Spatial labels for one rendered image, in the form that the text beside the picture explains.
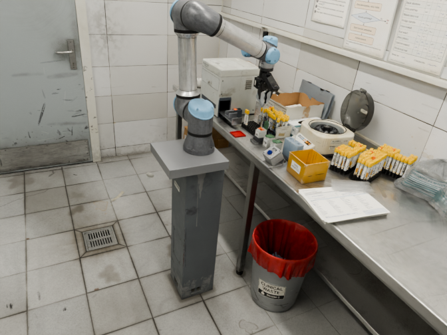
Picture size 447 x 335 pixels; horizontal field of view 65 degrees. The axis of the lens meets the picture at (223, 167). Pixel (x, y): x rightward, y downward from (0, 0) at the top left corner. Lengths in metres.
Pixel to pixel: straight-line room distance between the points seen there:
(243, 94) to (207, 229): 0.88
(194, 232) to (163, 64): 1.94
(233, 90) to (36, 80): 1.67
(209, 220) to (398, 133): 1.06
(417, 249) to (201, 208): 0.95
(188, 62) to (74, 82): 1.72
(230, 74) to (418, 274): 1.43
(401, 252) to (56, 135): 2.80
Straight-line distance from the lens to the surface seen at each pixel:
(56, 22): 3.10
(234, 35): 1.57
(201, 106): 1.58
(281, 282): 1.97
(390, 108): 2.01
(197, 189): 1.68
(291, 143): 1.74
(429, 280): 1.34
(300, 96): 2.40
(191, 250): 1.91
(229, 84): 2.15
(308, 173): 1.58
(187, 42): 1.62
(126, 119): 3.45
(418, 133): 1.93
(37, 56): 3.14
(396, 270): 1.31
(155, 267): 2.34
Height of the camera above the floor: 1.67
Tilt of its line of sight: 29 degrees down
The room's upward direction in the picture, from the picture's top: 6 degrees clockwise
